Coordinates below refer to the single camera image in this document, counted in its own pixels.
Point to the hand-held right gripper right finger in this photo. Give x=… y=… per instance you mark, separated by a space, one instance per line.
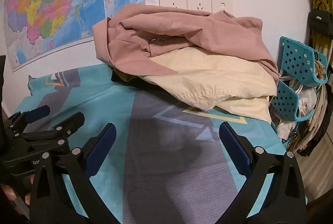
x=234 y=148

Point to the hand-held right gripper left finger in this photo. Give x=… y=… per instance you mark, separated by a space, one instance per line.
x=102 y=151

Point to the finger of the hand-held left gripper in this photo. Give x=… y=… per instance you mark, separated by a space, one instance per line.
x=72 y=121
x=37 y=112

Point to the pink jacket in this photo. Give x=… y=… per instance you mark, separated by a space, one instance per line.
x=195 y=31

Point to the person's left hand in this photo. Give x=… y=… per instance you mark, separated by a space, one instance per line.
x=9 y=192

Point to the teal grey printed bed sheet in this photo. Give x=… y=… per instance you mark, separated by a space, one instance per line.
x=161 y=161

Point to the dark garment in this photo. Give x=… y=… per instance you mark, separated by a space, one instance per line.
x=117 y=78

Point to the teal perforated plastic basket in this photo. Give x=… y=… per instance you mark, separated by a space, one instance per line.
x=299 y=60
x=286 y=101

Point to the cream yellow garment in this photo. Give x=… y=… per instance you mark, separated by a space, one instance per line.
x=208 y=78

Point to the dark hanging cloth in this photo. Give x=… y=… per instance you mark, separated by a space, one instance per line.
x=318 y=138

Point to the white cloth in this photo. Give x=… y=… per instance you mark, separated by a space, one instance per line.
x=307 y=103

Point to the beige tote bag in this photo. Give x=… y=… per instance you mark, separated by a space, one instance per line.
x=316 y=114

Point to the black handbag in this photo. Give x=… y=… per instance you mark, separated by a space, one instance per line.
x=320 y=20

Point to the colourful wall map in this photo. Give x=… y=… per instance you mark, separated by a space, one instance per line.
x=52 y=5

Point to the white wall switch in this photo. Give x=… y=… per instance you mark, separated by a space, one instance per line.
x=222 y=3

